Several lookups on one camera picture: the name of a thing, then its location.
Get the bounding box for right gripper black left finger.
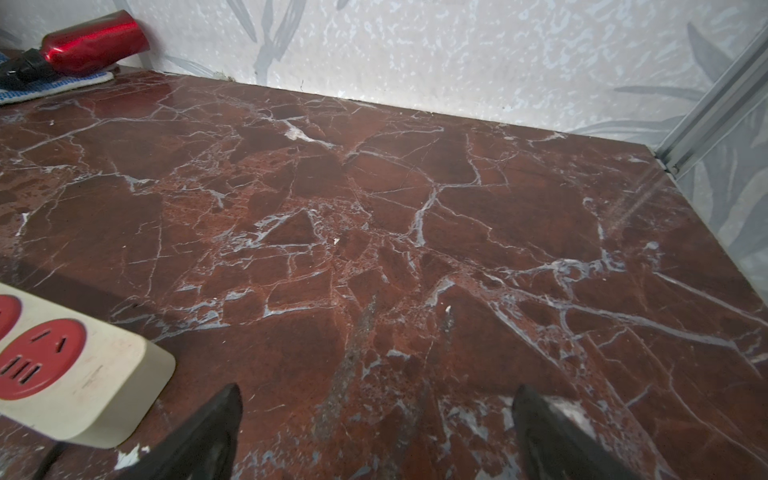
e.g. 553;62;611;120
119;383;243;480

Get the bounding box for blue white work glove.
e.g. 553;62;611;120
1;49;114;105

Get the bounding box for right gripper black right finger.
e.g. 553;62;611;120
511;384;638;479

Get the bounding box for beige power strip red sockets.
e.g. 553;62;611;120
1;285;176;449

